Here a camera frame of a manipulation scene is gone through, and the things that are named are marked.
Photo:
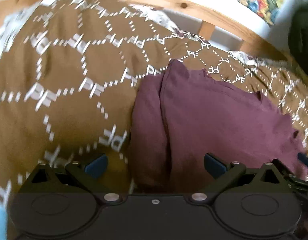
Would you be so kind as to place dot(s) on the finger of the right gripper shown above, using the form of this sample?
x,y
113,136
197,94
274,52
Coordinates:
x,y
303,159
289,177

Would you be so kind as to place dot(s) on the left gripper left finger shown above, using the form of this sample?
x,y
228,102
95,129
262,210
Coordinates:
x,y
74,177

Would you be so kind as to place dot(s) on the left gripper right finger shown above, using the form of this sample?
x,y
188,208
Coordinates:
x,y
234,183

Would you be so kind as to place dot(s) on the maroon sweater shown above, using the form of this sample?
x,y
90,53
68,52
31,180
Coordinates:
x,y
181,115

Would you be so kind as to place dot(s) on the light blue cloth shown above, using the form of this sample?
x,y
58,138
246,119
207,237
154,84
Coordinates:
x,y
3,223

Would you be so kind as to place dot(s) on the brown PF patterned blanket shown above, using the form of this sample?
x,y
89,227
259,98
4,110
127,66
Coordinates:
x,y
60,104

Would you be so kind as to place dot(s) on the black puffy jacket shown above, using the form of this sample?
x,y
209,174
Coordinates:
x,y
298,37

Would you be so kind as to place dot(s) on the wooden bed frame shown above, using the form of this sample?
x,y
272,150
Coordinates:
x,y
255,37

